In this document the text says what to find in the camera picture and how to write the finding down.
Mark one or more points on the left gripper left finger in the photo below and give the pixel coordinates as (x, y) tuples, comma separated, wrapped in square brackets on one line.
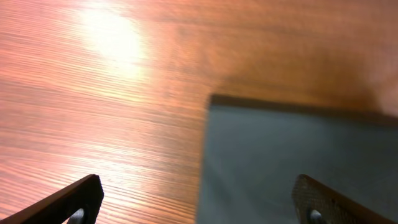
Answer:
[(80, 202)]

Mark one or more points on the black box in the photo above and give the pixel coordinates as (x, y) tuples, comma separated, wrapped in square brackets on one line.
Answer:
[(254, 151)]

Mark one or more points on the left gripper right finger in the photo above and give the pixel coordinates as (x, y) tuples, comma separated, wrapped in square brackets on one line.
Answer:
[(316, 203)]

